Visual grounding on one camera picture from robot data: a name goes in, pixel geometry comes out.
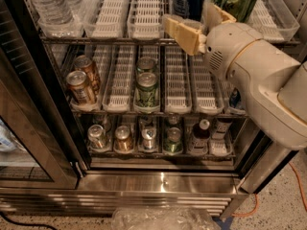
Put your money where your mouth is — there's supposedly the steel fridge cabinet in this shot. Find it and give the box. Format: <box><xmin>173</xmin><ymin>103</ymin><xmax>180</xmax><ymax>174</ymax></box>
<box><xmin>0</xmin><ymin>0</ymin><xmax>299</xmax><ymax>218</ymax></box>

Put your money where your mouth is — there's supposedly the silver can bottom shelf left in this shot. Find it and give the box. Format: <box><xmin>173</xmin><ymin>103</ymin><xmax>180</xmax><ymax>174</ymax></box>
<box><xmin>87</xmin><ymin>125</ymin><xmax>107</xmax><ymax>150</ymax></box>

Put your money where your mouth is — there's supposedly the steel fridge door right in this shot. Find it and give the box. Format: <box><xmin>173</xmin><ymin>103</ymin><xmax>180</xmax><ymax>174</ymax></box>
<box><xmin>240</xmin><ymin>143</ymin><xmax>297</xmax><ymax>194</ymax></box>

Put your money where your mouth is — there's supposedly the black cable on floor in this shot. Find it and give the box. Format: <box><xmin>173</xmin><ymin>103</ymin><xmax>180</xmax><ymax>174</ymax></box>
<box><xmin>0</xmin><ymin>210</ymin><xmax>59</xmax><ymax>230</ymax></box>

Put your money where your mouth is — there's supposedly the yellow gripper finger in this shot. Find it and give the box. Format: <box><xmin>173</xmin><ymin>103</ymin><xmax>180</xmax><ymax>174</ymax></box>
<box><xmin>202</xmin><ymin>2</ymin><xmax>237</xmax><ymax>32</ymax></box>
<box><xmin>162</xmin><ymin>14</ymin><xmax>206</xmax><ymax>56</ymax></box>

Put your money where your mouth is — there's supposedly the orange cable on floor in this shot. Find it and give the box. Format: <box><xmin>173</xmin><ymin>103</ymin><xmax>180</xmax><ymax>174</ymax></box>
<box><xmin>231</xmin><ymin>162</ymin><xmax>307</xmax><ymax>219</ymax></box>

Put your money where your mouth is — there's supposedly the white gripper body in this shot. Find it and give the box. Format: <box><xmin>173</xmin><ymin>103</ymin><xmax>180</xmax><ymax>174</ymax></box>
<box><xmin>203</xmin><ymin>23</ymin><xmax>263</xmax><ymax>80</ymax></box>

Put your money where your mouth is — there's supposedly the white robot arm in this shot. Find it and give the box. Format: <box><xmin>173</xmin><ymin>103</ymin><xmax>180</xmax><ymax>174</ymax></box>
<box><xmin>162</xmin><ymin>3</ymin><xmax>307</xmax><ymax>150</ymax></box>

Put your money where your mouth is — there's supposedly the blue can middle shelf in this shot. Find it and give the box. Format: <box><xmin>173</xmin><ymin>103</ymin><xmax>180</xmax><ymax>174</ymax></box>
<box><xmin>229</xmin><ymin>88</ymin><xmax>243</xmax><ymax>110</ymax></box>

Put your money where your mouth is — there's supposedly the copper can bottom shelf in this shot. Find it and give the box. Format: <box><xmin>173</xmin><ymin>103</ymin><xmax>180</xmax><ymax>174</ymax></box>
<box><xmin>115</xmin><ymin>126</ymin><xmax>133</xmax><ymax>152</ymax></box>

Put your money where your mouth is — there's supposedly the brown bottle white cap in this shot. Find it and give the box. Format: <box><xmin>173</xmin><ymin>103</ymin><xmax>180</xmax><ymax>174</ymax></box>
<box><xmin>190</xmin><ymin>119</ymin><xmax>210</xmax><ymax>154</ymax></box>

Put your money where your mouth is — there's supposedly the clear plastic bag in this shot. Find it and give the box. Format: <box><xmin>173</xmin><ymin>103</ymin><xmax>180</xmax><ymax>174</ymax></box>
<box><xmin>111</xmin><ymin>208</ymin><xmax>221</xmax><ymax>230</ymax></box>

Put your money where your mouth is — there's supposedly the green can front middle shelf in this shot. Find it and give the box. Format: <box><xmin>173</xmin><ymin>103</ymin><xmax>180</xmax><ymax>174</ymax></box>
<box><xmin>136</xmin><ymin>72</ymin><xmax>157</xmax><ymax>107</ymax></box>

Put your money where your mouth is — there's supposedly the glass fridge door left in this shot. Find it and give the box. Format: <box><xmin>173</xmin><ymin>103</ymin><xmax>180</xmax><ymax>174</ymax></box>
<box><xmin>0</xmin><ymin>0</ymin><xmax>78</xmax><ymax>189</ymax></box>

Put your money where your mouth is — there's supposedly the gold can front middle shelf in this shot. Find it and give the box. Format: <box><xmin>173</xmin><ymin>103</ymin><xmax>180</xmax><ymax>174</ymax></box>
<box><xmin>66</xmin><ymin>70</ymin><xmax>96</xmax><ymax>104</ymax></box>

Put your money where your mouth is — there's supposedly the silver red can bottom shelf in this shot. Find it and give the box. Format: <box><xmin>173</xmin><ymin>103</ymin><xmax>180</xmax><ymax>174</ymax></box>
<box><xmin>142</xmin><ymin>126</ymin><xmax>156</xmax><ymax>150</ymax></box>

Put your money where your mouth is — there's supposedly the green can bottom shelf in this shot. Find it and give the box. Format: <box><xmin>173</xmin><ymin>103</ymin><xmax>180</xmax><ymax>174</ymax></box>
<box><xmin>164</xmin><ymin>127</ymin><xmax>182</xmax><ymax>154</ymax></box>

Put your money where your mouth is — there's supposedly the blue pepsi can top shelf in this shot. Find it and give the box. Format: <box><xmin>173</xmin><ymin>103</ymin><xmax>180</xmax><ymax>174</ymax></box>
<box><xmin>173</xmin><ymin>0</ymin><xmax>203</xmax><ymax>21</ymax></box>

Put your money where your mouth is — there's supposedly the gold can shelf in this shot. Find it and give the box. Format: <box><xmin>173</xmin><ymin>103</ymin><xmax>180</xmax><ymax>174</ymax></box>
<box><xmin>73</xmin><ymin>55</ymin><xmax>101</xmax><ymax>94</ymax></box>
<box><xmin>66</xmin><ymin>70</ymin><xmax>96</xmax><ymax>104</ymax></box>

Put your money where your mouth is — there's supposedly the dark bottle white label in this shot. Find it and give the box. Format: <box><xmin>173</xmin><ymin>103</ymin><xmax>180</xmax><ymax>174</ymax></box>
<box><xmin>211</xmin><ymin>118</ymin><xmax>232</xmax><ymax>140</ymax></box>

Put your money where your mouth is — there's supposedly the clear water bottle front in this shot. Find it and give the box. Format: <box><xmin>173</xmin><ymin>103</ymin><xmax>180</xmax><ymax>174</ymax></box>
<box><xmin>31</xmin><ymin>0</ymin><xmax>73</xmax><ymax>25</ymax></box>

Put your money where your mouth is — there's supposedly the gold can rear middle shelf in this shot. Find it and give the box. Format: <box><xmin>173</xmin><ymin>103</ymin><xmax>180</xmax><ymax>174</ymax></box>
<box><xmin>73</xmin><ymin>55</ymin><xmax>101</xmax><ymax>94</ymax></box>

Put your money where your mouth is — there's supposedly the green can rear middle shelf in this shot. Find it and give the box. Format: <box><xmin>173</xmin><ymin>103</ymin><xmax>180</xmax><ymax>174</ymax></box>
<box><xmin>136</xmin><ymin>57</ymin><xmax>156</xmax><ymax>74</ymax></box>

